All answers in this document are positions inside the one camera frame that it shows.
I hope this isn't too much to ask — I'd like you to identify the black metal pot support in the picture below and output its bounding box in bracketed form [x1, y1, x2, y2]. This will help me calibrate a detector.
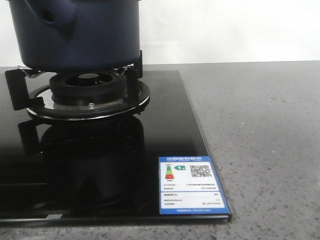
[5, 55, 150, 122]

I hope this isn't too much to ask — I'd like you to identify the dark blue cooking pot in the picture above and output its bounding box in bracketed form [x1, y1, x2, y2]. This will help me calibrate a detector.
[8, 0, 140, 72]

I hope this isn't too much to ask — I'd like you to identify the blue energy label sticker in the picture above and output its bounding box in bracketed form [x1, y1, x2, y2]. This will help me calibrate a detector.
[158, 156, 231, 217]

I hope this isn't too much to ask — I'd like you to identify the black gas burner head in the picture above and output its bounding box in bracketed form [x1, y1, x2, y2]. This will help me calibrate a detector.
[49, 70, 127, 106]

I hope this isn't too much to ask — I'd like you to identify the black glass gas stove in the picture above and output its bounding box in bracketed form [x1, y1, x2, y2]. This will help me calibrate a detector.
[0, 70, 232, 227]

